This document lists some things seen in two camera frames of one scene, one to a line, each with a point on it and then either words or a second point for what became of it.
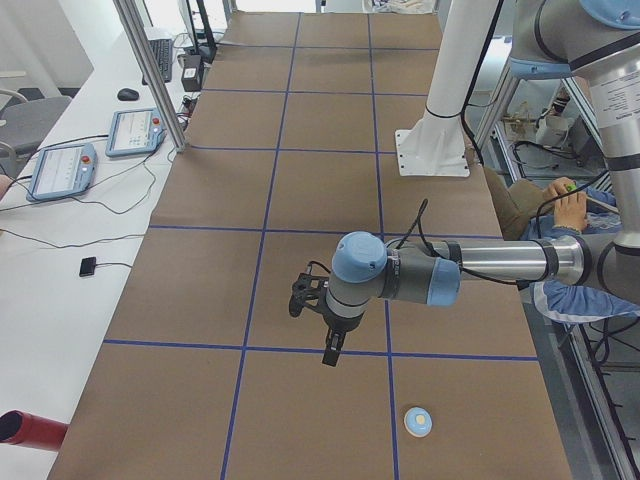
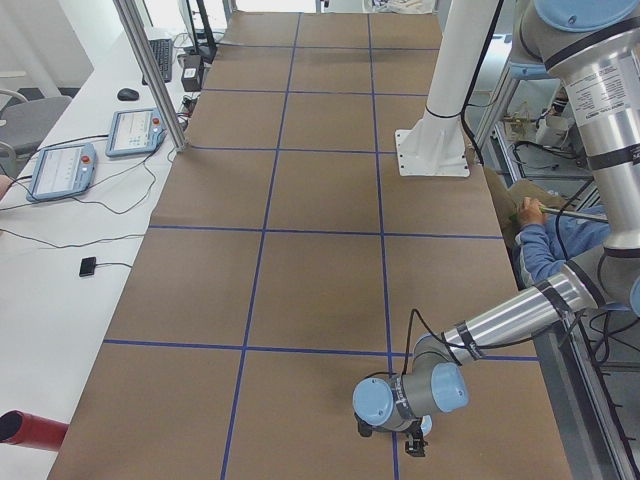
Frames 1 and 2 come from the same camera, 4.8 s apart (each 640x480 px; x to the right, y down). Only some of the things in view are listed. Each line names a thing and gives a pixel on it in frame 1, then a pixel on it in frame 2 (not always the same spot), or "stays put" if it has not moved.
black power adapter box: [191, 76] stays put
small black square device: [87, 266] stays put
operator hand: [570, 207] to [530, 212]
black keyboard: [163, 51] stays put
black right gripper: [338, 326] to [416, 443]
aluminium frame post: [134, 28] stays put
